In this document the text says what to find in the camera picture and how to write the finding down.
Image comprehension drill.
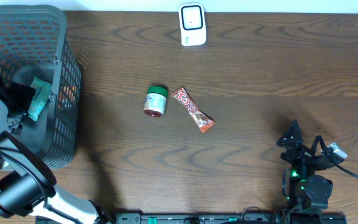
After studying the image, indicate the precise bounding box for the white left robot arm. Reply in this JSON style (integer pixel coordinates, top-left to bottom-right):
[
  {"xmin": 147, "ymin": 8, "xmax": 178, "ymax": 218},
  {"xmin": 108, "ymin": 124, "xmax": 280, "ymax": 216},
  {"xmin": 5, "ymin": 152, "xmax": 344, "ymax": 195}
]
[{"xmin": 0, "ymin": 85, "xmax": 115, "ymax": 223}]

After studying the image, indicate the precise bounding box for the dark grey plastic basket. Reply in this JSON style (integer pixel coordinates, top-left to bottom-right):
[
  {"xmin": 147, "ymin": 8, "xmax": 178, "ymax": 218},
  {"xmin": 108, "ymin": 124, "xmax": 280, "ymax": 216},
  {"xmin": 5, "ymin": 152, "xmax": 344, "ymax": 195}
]
[{"xmin": 0, "ymin": 5, "xmax": 81, "ymax": 169}]

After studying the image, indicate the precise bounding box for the light blue wipes packet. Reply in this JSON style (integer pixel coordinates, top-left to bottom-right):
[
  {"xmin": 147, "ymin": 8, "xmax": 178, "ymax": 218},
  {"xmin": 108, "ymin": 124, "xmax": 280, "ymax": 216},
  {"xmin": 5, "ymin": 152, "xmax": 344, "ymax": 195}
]
[{"xmin": 28, "ymin": 77, "xmax": 52, "ymax": 121}]

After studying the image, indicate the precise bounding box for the orange Top candy bar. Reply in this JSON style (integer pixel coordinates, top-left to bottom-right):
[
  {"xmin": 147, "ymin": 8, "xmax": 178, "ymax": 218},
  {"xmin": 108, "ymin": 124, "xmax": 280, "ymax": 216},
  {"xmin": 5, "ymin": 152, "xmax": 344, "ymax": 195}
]
[{"xmin": 172, "ymin": 87, "xmax": 215, "ymax": 133}]

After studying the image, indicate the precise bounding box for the black right camera cable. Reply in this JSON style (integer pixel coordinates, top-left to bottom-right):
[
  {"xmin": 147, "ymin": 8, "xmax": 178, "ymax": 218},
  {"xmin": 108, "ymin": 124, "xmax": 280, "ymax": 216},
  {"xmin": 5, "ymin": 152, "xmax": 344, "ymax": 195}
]
[{"xmin": 311, "ymin": 134, "xmax": 358, "ymax": 194}]

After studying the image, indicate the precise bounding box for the green lid jar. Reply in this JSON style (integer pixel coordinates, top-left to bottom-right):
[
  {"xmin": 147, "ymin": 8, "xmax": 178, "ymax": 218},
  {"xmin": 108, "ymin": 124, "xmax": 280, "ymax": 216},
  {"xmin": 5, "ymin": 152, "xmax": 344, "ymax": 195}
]
[{"xmin": 144, "ymin": 86, "xmax": 168, "ymax": 117}]

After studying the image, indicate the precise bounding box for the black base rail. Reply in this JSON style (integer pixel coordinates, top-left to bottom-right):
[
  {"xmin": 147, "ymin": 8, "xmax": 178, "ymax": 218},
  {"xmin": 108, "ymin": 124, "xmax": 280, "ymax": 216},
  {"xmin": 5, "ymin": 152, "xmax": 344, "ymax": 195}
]
[{"xmin": 35, "ymin": 213, "xmax": 347, "ymax": 224}]

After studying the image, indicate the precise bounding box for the white barcode scanner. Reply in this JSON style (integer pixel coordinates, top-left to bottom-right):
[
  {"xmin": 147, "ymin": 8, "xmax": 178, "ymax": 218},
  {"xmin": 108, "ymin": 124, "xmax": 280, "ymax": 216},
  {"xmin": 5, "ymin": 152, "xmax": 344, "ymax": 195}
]
[{"xmin": 178, "ymin": 3, "xmax": 207, "ymax": 47}]

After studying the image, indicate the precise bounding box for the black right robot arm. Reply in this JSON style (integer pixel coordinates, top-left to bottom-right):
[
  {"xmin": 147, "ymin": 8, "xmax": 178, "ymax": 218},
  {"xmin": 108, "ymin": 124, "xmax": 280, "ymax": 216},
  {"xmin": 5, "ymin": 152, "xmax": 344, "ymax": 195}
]
[{"xmin": 277, "ymin": 120, "xmax": 333, "ymax": 222}]

